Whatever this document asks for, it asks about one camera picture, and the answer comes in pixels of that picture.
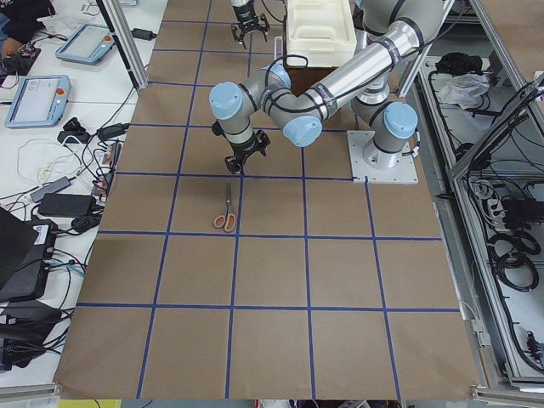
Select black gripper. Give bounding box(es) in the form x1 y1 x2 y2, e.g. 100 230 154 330
230 13 269 48
224 130 270 175

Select grey orange scissors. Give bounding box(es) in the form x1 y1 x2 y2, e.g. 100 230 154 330
212 183 236 233

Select brown wooden drawer cabinet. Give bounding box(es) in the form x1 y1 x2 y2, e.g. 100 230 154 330
274 36 366 110

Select white foam tray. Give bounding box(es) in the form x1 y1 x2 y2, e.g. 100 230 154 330
286 0 357 68

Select black power adapter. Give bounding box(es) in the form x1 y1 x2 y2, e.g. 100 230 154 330
131 28 156 41

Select far blue teach pendant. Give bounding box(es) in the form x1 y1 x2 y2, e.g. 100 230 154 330
55 23 115 65

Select blue teach pendant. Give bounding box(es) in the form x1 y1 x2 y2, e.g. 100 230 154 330
4 75 71 128
55 23 115 65

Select large black power brick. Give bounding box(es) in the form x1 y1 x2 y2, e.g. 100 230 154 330
37 194 96 218

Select near blue teach pendant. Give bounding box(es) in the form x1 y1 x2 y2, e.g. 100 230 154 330
4 75 71 128

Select white crumpled cloth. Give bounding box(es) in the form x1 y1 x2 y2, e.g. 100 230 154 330
437 73 490 109

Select person in dark clothes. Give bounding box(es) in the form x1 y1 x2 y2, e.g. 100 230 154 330
1 0 56 57

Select black laptop computer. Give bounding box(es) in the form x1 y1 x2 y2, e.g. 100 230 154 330
1 209 57 303

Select aluminium frame post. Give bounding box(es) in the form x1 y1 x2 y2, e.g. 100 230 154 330
96 0 149 93

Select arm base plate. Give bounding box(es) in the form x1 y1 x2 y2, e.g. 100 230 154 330
347 130 418 184

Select white coiled cable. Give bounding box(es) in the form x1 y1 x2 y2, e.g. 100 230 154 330
17 139 86 184

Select aluminium cell frame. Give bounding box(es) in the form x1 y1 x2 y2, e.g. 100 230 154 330
399 1 543 407

